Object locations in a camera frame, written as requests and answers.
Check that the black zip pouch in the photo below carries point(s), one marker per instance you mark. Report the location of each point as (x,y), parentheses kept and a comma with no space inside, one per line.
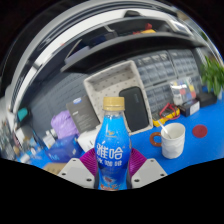
(134,108)

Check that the green potted plant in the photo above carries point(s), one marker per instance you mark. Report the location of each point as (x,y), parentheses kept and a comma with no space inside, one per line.
(213,75)

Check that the yellow multimeter with leads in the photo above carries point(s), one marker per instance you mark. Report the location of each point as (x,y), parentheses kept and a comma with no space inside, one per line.
(166,119)

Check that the white carton box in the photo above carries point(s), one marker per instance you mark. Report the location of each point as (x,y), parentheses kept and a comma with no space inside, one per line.
(87,140)

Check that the cream perforated tray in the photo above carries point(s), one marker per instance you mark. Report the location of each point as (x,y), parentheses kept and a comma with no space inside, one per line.
(108,81)

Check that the grey small-parts drawer cabinet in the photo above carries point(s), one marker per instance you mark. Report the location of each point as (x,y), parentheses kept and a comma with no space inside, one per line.
(153,68)
(160,96)
(186,63)

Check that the white ribbed cup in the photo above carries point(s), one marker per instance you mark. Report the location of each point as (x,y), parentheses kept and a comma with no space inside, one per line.
(175,145)

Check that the blue plastic pack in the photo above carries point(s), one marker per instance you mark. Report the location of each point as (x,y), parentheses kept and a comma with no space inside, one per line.
(65,150)

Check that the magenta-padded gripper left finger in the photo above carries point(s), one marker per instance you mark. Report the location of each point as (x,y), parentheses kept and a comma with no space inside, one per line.
(76,170)

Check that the purple plastic bag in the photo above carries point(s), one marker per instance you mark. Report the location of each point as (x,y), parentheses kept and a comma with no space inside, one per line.
(64,124)

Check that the flat round red coaster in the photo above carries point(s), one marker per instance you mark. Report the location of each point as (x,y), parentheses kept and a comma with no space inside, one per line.
(200,131)

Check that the dark grey flat package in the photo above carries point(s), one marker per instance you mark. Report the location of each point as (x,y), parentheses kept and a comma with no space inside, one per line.
(81,113)

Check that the blue drink bottle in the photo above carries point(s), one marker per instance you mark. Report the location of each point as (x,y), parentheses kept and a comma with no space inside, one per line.
(112,150)

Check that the small black and white box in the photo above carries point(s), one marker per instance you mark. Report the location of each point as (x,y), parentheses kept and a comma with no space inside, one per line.
(189,107)

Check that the white stirring spoon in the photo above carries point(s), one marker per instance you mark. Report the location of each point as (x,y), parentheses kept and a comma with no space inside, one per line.
(163,128)

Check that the clear box of coloured parts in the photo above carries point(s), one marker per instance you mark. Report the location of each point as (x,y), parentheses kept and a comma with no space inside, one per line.
(183,90)

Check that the brown cardboard box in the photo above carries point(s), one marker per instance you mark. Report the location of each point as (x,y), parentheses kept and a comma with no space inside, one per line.
(55,167)

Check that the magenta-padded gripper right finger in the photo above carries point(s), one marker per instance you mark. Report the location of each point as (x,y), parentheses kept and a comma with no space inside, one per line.
(150,170)

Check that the flat black case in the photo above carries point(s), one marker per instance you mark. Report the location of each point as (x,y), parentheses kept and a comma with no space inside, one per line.
(206,99)

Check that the black shelf unit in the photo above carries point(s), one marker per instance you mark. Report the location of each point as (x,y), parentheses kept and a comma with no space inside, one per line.
(126,41)

